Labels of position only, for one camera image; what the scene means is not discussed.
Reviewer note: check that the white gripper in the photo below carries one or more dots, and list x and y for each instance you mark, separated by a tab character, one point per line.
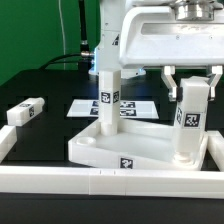
181	33

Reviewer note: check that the white desk top tray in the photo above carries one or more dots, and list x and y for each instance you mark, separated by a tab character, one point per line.
138	145

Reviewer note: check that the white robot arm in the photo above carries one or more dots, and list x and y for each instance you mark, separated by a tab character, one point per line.
106	53

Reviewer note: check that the white marker base plate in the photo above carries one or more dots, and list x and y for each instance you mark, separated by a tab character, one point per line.
128	109

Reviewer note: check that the white right fence wall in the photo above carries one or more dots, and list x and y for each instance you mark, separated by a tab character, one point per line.
216	148

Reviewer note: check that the white fence wall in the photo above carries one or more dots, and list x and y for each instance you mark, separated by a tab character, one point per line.
114	182
216	148
8	138

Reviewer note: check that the white left fence wall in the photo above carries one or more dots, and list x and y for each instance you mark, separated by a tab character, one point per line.
8	138

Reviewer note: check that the white front fence wall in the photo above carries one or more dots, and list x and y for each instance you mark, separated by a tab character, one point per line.
114	182

